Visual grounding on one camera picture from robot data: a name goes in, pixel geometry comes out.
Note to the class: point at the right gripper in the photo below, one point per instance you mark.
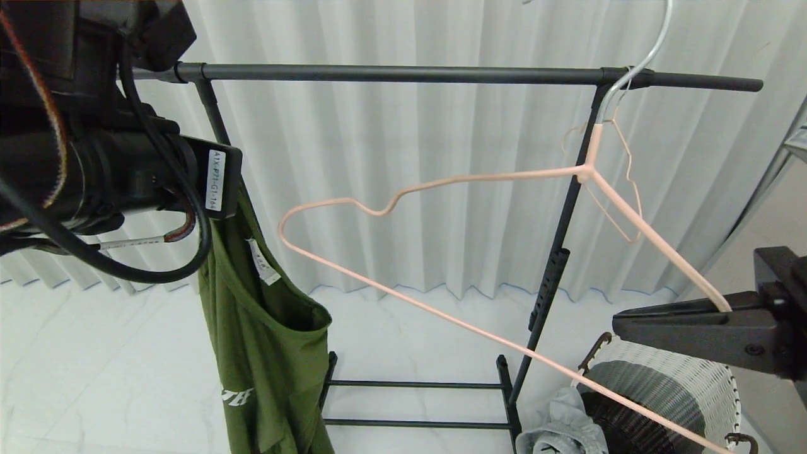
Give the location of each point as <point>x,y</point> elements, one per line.
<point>795,302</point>

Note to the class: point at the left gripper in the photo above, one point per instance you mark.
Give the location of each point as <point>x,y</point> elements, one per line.
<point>157,176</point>

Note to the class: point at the green long-sleeved shirt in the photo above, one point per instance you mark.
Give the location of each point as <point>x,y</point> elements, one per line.
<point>265,353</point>

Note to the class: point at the pink clothes hanger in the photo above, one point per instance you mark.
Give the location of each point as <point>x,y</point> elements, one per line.
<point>628,157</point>
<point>595,146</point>

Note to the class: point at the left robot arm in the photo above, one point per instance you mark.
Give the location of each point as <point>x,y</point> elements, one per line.
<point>38,157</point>

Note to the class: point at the white laundry basket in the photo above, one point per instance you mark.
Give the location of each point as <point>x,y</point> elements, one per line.
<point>681,391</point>

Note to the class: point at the black clothes rack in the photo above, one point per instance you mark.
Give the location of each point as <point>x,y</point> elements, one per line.
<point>410,74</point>

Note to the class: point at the pale grey shorts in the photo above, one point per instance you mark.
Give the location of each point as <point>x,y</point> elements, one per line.
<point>561,429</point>

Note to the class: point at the white curtain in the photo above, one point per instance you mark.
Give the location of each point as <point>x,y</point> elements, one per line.
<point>410,189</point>

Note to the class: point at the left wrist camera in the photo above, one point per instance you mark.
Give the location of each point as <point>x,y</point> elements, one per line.
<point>157,31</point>

